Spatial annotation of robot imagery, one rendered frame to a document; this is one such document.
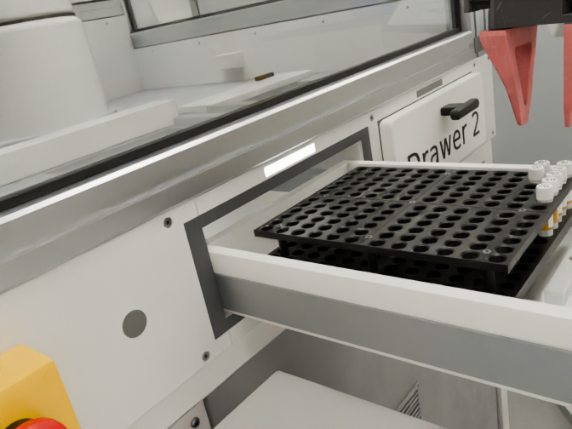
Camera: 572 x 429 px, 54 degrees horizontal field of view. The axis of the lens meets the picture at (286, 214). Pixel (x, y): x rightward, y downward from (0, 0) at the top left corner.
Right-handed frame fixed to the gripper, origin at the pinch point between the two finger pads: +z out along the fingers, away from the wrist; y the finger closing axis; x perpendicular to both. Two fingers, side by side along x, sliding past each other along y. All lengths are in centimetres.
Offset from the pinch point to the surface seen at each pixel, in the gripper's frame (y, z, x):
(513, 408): -28, 94, 79
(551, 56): -45, 15, 162
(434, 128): -21.4, 7.5, 25.3
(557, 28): -18, -1, 69
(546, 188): 0.4, 5.6, -0.7
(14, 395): -17.8, 9.1, -35.0
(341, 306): -9.1, 11.0, -15.3
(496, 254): 0.1, 7.3, -10.0
